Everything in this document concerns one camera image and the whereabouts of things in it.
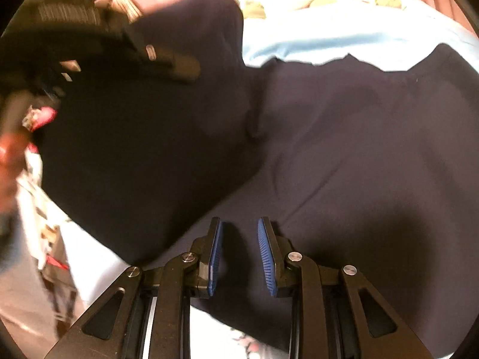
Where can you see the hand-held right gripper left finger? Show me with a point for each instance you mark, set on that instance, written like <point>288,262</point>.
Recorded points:
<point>214,261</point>

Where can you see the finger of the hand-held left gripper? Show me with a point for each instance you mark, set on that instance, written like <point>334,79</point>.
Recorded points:
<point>172,63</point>

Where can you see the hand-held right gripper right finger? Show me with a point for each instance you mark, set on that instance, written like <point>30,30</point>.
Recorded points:
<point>266,261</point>

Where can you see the navy blue jacket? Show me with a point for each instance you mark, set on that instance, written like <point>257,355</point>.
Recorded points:
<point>336,138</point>

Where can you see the person's left hand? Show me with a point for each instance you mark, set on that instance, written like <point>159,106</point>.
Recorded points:
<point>9,172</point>

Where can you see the red cloth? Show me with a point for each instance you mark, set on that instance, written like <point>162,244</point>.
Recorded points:
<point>43,117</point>

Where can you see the light blue printed bed sheet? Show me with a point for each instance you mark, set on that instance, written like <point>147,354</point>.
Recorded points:
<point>336,33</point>

